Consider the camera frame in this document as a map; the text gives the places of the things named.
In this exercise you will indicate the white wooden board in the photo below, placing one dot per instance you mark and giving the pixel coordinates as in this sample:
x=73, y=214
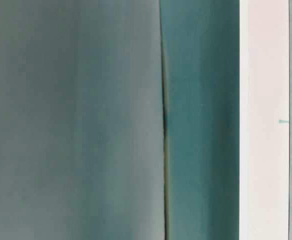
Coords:
x=264, y=120

